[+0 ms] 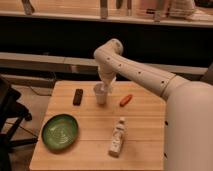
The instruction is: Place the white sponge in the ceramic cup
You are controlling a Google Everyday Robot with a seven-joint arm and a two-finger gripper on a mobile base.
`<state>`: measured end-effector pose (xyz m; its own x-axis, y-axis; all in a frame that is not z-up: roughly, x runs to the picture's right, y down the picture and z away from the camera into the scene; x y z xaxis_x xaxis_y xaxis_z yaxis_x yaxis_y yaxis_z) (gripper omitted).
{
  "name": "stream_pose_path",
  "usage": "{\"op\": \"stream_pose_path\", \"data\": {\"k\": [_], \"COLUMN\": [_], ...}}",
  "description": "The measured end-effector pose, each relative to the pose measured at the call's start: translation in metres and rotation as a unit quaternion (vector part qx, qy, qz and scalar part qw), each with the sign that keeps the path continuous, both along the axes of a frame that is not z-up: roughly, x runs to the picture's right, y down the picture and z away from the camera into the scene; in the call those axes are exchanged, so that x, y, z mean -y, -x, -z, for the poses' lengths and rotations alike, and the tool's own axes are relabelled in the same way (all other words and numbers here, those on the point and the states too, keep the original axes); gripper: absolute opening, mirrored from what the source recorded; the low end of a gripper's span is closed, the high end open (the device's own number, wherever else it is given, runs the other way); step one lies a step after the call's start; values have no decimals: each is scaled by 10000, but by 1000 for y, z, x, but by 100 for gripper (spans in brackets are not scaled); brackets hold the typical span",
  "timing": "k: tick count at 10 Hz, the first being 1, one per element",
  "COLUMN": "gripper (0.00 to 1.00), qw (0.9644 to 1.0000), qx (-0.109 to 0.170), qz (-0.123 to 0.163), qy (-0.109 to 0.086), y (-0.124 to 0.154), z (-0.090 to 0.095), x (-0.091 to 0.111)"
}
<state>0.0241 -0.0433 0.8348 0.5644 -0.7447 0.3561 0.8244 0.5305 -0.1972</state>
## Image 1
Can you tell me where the white ceramic cup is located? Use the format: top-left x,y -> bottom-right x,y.
93,83 -> 108,105

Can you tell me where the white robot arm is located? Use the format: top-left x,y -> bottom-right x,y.
93,39 -> 175,100

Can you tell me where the orange carrot toy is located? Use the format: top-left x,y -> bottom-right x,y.
119,94 -> 133,107

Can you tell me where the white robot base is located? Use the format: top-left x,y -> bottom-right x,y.
164,81 -> 213,171

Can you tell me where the long wooden bench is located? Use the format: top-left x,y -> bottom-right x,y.
0,52 -> 208,75

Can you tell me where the green ceramic plate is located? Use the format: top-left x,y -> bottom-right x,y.
41,114 -> 79,152

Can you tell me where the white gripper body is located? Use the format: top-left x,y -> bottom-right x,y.
98,68 -> 116,87

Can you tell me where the black office chair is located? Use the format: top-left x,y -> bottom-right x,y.
0,75 -> 38,171

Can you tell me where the black rectangular bar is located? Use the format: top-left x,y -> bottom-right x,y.
73,89 -> 83,106

